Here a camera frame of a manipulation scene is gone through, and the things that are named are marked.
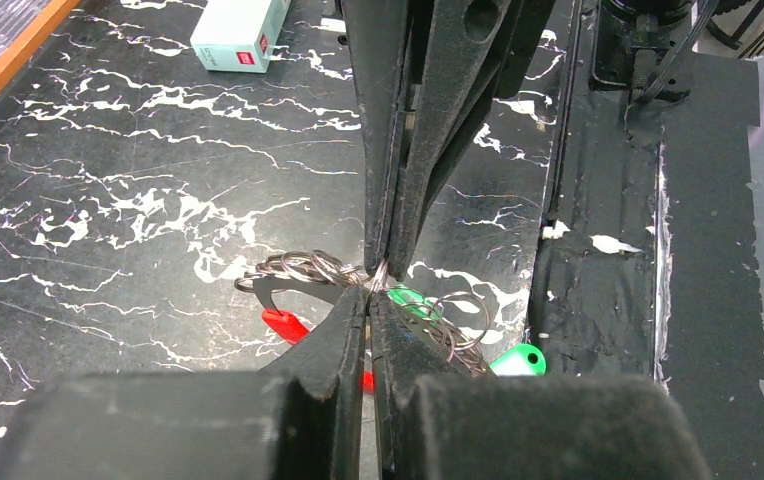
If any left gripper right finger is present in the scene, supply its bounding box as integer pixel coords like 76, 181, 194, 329
367, 298, 711, 479

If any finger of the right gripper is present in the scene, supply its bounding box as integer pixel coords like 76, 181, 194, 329
385, 1, 555, 279
342, 1, 414, 272

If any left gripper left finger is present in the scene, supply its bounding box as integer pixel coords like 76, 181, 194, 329
0, 287, 368, 479

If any metal keyring with red handle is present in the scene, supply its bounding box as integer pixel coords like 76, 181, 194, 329
233, 248, 496, 395

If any green tag key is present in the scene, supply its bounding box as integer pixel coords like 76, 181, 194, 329
490, 343, 547, 376

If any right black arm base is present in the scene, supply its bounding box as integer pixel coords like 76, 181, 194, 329
589, 1, 719, 105

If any teal tag key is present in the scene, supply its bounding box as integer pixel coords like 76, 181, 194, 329
387, 284, 442, 323

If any white black flat box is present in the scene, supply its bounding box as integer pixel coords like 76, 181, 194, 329
190, 0, 291, 74

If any orange wooden shelf rack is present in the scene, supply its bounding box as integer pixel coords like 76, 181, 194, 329
0, 0, 83, 139

